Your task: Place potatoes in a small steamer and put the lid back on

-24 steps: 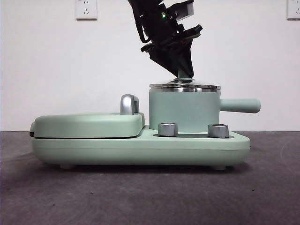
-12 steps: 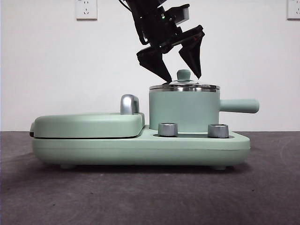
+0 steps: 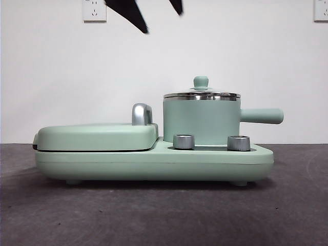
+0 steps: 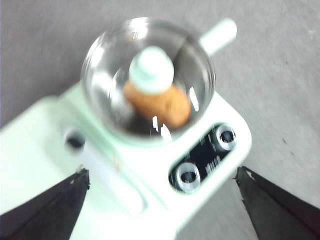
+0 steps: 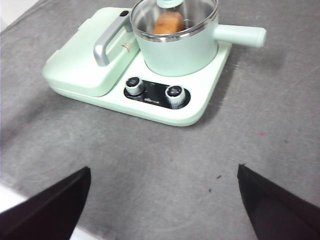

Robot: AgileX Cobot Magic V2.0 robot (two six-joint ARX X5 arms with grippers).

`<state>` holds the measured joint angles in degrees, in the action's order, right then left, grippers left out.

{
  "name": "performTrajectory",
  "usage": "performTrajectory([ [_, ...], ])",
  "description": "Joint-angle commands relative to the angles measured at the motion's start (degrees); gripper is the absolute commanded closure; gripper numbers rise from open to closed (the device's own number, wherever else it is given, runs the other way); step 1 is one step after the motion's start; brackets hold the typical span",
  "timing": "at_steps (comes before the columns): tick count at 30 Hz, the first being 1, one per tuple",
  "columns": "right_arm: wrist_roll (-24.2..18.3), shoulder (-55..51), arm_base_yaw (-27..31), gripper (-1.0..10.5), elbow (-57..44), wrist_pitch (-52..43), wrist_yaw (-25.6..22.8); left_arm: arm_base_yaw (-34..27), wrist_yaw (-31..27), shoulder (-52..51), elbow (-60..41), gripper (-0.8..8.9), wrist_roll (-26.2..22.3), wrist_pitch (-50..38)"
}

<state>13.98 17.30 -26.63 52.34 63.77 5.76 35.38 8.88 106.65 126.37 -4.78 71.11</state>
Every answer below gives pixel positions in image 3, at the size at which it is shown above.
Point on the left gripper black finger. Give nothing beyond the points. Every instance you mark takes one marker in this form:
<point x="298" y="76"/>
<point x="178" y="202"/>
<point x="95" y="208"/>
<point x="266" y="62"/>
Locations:
<point x="177" y="5"/>
<point x="130" y="12"/>

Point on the glass lid with green knob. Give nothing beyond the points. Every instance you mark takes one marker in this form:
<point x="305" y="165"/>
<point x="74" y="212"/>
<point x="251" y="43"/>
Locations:
<point x="201" y="82"/>

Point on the mint green hinged griddle cover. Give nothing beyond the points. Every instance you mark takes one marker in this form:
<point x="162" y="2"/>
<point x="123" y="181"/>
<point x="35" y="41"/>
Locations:
<point x="97" y="137"/>

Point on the silver control knob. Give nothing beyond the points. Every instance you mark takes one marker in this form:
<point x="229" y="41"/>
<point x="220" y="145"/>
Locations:
<point x="184" y="141"/>
<point x="238" y="143"/>

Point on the mint green breakfast maker base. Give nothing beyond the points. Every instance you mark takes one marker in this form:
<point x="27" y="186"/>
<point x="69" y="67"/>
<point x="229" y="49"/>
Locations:
<point x="128" y="166"/>

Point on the grey felt table cloth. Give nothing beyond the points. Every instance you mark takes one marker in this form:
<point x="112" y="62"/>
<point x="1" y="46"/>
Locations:
<point x="77" y="217"/>

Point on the white wall socket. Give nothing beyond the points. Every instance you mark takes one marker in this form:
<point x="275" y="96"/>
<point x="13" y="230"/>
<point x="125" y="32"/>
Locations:
<point x="321" y="11"/>
<point x="93" y="12"/>

